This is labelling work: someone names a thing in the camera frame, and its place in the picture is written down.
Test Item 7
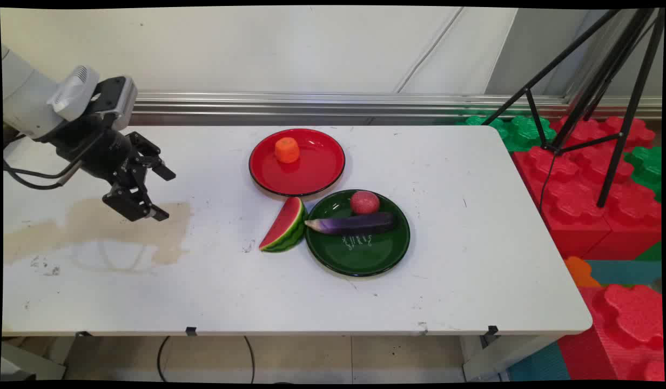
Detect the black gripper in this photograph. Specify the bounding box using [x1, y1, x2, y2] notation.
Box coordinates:
[46, 115, 177, 223]

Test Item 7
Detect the purple toy eggplant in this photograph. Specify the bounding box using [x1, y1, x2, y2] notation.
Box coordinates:
[304, 212, 396, 236]

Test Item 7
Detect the toy watermelon slice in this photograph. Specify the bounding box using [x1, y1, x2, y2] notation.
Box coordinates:
[258, 197, 307, 253]

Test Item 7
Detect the orange toy carrot piece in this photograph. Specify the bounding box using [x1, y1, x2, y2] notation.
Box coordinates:
[274, 137, 301, 164]

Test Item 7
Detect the red plate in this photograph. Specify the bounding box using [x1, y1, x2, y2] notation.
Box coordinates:
[248, 128, 346, 197]

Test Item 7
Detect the grey table leg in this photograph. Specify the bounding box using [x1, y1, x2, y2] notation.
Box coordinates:
[1, 339, 68, 382]
[461, 334, 561, 382]

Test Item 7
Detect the red toy apple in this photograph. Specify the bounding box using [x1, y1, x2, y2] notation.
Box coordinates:
[349, 190, 381, 216]

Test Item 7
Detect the green plate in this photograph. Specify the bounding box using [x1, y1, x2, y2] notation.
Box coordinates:
[304, 189, 411, 278]

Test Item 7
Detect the green foam block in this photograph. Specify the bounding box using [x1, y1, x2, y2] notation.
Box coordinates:
[455, 114, 558, 153]
[623, 146, 663, 204]

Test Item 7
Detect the large red foam block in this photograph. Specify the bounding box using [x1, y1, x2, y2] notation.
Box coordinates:
[512, 145, 663, 261]

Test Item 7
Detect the orange foam block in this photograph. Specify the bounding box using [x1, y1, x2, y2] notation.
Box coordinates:
[563, 256, 602, 289]

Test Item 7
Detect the black tripod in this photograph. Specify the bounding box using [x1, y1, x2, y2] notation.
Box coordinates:
[480, 8, 665, 209]

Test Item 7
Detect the teal foam mat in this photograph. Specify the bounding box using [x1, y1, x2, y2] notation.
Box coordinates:
[583, 259, 663, 287]

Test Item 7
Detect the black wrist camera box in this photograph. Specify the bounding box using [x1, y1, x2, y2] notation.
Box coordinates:
[91, 76, 138, 131]

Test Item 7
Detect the black floor cable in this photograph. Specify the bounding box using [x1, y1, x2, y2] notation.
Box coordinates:
[157, 336, 257, 384]

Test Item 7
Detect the silver metal wall rail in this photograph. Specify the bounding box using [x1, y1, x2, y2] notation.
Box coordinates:
[129, 91, 663, 120]

